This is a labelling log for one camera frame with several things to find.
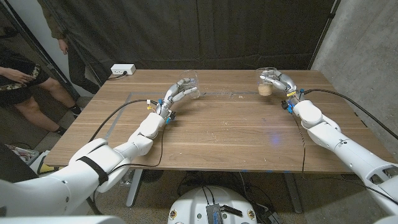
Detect black partition frame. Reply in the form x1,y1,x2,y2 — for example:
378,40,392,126
0,2,80,100

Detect round black floor fan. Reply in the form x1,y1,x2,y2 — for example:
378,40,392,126
141,169,164,184

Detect black backdrop curtain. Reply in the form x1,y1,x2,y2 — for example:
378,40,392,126
43,0,341,86

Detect grey metal table leg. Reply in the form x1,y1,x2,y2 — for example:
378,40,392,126
126,169,144,208
283,172,304,214

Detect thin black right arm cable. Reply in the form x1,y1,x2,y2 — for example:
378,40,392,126
290,113,398,206

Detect clear plastic cup with sugar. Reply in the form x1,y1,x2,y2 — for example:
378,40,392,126
255,67,279,96

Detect colourful patterned bag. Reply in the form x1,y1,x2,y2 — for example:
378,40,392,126
6,143,40,162

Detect white power strip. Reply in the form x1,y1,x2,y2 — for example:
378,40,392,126
110,63,137,76

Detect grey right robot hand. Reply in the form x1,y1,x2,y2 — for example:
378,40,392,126
259,68,304,108

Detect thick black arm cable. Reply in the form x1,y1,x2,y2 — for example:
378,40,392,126
303,88,398,141
88,98,159,143

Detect tangled black floor cables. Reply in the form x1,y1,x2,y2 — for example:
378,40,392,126
177,170,271,212

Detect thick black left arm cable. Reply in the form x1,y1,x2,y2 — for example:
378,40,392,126
88,98,159,143

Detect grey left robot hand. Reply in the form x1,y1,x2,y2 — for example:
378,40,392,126
155,77,200,121

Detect black backdrop stand pole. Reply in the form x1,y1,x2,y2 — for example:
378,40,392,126
307,0,341,71

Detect white and yellow floor object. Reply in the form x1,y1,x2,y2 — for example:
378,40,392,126
29,150,60,174

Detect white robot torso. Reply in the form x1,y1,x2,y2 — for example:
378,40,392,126
167,185,259,224

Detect black flat module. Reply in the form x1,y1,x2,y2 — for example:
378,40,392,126
221,205,243,218

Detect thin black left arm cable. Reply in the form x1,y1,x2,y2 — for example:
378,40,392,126
107,119,165,175

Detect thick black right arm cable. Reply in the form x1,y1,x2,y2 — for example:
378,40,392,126
303,88,398,141

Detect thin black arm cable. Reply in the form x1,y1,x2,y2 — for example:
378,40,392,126
290,113,398,206
107,119,165,175

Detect person in dark trousers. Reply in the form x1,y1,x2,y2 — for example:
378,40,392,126
37,0,102,94

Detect grey finned electronics box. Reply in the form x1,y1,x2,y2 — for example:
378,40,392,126
206,203,224,224

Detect black power cable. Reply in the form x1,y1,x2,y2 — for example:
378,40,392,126
107,71,127,81

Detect person in black shorts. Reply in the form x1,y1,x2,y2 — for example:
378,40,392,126
0,46,82,136

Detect brown sugar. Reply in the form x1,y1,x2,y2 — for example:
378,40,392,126
257,83,274,96

